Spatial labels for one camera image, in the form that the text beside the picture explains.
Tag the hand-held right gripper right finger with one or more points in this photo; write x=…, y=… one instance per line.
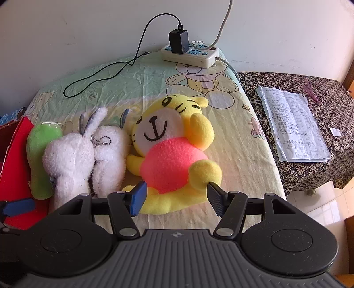
x=214, y=199

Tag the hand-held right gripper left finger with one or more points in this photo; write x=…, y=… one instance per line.
x=138, y=198

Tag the yellow tiger plush toy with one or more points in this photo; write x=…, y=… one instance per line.
x=171, y=163

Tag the white bunny plush toy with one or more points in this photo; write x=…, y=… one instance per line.
x=110, y=160

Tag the stack of written papers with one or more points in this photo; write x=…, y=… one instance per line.
x=293, y=124

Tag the purple thin object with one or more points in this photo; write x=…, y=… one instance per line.
x=311, y=91

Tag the white power strip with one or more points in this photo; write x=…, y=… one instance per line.
x=202, y=59

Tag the red cardboard box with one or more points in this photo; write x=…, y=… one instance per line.
x=16, y=166

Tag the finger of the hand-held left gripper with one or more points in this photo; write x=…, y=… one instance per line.
x=19, y=207

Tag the green plush toy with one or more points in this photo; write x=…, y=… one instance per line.
x=38, y=155

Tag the cartoon bear printed sheet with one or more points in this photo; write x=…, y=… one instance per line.
x=243, y=166

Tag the black charger adapter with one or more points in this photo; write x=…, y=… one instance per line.
x=178, y=41

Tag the small white paper scrap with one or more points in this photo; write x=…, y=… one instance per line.
x=335, y=132

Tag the wooden furniture edge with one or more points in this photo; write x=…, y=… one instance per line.
x=349, y=249

